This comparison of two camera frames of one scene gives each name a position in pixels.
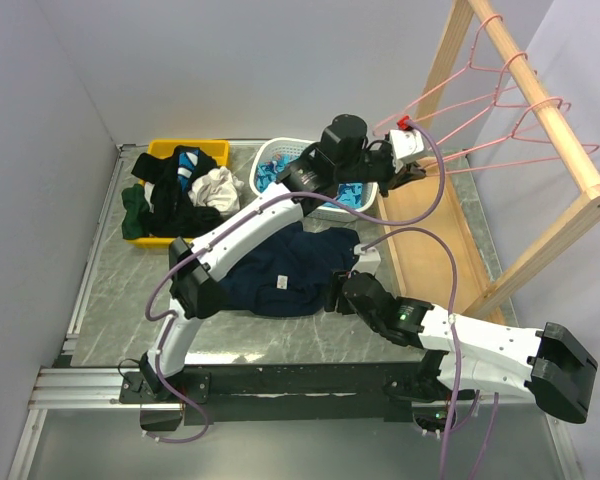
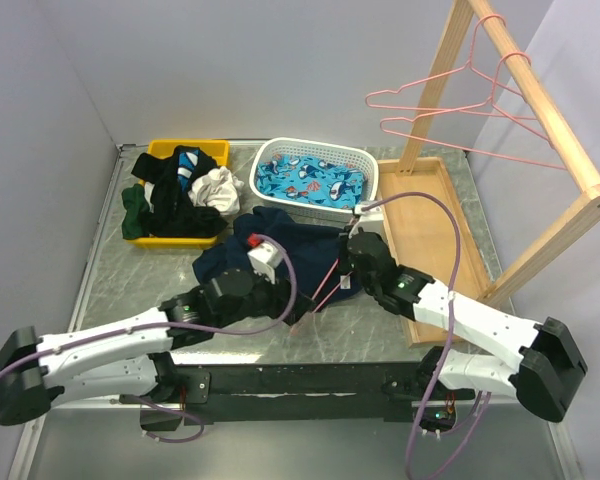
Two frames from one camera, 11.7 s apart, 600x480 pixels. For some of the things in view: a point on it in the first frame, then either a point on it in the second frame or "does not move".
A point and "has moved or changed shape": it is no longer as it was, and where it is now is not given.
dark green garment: [135, 223] does not move
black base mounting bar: [289, 393] does not move
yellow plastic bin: [165, 148] does not move
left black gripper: [404, 175] -> [278, 305]
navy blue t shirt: [290, 275] has moved or changed shape
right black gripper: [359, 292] -> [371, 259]
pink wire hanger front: [596, 146] -> [319, 287]
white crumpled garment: [217, 188] does not move
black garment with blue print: [173, 213] does not move
